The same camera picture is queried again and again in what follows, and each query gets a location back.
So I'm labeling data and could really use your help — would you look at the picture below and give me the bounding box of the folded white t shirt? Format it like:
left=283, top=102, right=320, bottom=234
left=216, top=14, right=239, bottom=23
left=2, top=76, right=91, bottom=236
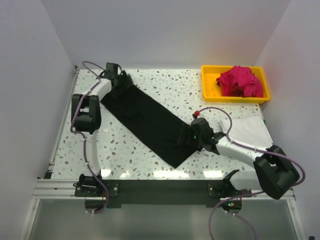
left=229, top=116, right=273, bottom=148

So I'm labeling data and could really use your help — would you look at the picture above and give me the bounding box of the pink t shirt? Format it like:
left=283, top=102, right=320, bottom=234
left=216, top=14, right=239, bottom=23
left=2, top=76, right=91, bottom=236
left=216, top=66, right=263, bottom=98

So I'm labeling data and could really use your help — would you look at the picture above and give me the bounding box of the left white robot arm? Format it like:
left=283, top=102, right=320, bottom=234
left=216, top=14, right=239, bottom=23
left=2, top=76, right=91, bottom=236
left=70, top=61, right=123, bottom=196

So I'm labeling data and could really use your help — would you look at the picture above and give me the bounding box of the black t shirt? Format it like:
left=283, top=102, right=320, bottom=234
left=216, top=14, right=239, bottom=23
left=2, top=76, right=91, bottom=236
left=100, top=72, right=197, bottom=168

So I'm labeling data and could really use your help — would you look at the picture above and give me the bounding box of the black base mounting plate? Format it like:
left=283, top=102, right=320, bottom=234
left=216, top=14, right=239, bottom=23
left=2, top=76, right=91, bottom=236
left=73, top=177, right=251, bottom=210

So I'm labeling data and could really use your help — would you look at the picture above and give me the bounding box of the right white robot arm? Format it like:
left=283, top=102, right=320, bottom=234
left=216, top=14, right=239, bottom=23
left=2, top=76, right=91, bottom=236
left=178, top=117, right=300, bottom=200

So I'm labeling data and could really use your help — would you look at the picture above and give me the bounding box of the yellow plastic bin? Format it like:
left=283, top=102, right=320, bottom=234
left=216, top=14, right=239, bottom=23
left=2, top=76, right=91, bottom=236
left=201, top=65, right=271, bottom=104

